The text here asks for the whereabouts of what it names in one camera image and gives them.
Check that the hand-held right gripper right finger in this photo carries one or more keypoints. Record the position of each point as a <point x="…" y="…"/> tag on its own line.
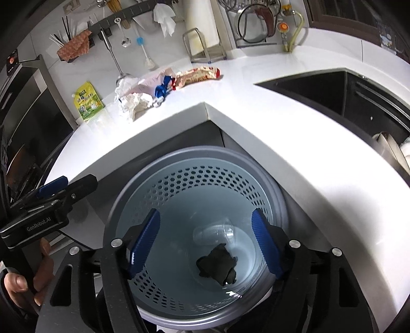
<point x="266" y="243"/>

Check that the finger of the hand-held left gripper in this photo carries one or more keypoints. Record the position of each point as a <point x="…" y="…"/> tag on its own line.
<point x="81" y="189"/>
<point x="51" y="189"/>

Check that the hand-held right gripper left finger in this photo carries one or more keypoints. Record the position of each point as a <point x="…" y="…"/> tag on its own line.
<point x="144" y="243"/>

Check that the black bag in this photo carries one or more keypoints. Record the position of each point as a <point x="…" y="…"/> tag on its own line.
<point x="217" y="262"/>

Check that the clear plastic cup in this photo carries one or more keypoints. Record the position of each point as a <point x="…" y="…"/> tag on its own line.
<point x="211" y="232"/>

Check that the grey perforated trash bin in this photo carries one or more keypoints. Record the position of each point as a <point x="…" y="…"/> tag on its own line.
<point x="192" y="179"/>

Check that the white paper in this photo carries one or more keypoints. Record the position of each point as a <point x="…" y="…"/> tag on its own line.
<point x="128" y="105"/>

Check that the pink white plastic bag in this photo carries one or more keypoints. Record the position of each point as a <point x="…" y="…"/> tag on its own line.
<point x="150" y="81"/>

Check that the blue wrapper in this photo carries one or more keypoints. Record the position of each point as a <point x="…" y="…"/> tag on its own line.
<point x="161" y="89"/>

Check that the red beige snack wrapper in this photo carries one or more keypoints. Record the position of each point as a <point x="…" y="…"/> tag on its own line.
<point x="195" y="76"/>

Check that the person's left hand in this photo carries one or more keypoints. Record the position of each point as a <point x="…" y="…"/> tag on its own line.
<point x="43" y="275"/>

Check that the black built-in oven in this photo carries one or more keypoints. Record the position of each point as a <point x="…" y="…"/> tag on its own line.
<point x="32" y="112"/>

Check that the yellow seasoning pouch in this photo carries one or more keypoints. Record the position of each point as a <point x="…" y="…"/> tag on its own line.
<point x="88" y="104"/>

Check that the metal spatula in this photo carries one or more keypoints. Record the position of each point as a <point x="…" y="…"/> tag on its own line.
<point x="110" y="51"/>

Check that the orange dish cloth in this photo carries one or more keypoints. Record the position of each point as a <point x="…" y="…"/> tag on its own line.
<point x="75" y="44"/>

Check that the metal spoon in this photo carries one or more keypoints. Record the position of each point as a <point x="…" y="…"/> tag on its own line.
<point x="125" y="41"/>

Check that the white plates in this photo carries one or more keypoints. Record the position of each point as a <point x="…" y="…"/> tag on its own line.
<point x="389" y="147"/>

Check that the blue white bottle brush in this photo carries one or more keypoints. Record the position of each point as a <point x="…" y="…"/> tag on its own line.
<point x="140" y="41"/>

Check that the bundle of chopsticks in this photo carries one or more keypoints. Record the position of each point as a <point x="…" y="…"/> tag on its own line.
<point x="67" y="30"/>

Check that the black kitchen sink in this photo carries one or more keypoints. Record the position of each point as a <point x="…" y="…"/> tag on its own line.
<point x="320" y="86"/>

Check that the white hanging cloth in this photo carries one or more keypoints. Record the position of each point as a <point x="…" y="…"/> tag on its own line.
<point x="165" y="19"/>

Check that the metal cutting board rack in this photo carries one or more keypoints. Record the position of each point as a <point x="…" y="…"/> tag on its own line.
<point x="221" y="52"/>

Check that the white cutting board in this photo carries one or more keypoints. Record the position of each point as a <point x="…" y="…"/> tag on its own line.
<point x="201" y="19"/>

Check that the dark metal pan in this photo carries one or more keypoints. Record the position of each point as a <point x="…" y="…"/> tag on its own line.
<point x="243" y="32"/>

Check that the yellow gas pipe valve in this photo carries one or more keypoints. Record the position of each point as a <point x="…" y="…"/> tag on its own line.
<point x="299" y="25"/>

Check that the dark wall rail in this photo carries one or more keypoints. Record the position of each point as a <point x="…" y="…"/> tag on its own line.
<point x="105" y="20"/>

